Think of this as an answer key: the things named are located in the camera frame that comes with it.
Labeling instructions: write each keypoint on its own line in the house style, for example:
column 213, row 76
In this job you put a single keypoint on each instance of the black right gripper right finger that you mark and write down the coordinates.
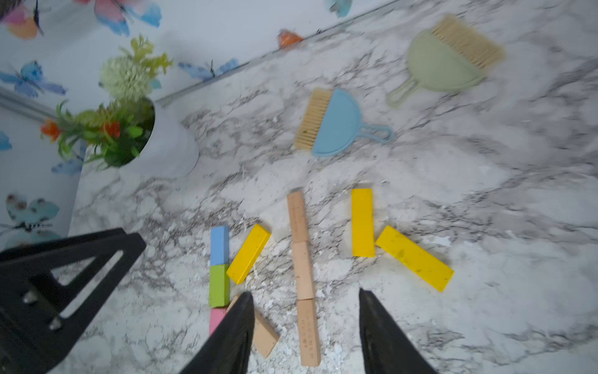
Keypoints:
column 385, row 348

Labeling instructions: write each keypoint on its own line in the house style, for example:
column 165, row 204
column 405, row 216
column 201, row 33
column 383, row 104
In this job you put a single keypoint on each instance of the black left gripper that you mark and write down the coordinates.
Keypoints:
column 39, row 281

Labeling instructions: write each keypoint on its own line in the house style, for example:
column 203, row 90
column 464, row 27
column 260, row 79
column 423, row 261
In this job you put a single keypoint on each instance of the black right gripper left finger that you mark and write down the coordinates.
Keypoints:
column 228, row 349

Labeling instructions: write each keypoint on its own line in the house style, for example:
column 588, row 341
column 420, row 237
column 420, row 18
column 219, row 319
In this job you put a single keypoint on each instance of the pink block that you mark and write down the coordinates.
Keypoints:
column 217, row 315

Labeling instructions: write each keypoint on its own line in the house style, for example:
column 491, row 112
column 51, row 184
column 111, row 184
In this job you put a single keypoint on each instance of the wooden block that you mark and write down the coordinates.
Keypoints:
column 265, row 338
column 308, row 333
column 303, row 271
column 298, row 219

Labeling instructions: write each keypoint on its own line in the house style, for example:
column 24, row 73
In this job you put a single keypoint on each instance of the green block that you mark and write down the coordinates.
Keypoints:
column 219, row 295

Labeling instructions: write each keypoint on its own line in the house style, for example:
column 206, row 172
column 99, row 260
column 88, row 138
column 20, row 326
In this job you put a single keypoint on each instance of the yellow block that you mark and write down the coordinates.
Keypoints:
column 419, row 261
column 363, row 236
column 248, row 254

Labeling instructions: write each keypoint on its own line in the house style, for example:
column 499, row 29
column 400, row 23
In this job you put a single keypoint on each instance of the blue block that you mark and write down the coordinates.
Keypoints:
column 219, row 245

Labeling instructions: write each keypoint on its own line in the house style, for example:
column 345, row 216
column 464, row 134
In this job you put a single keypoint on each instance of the white pot with plant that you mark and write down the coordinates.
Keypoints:
column 131, row 132

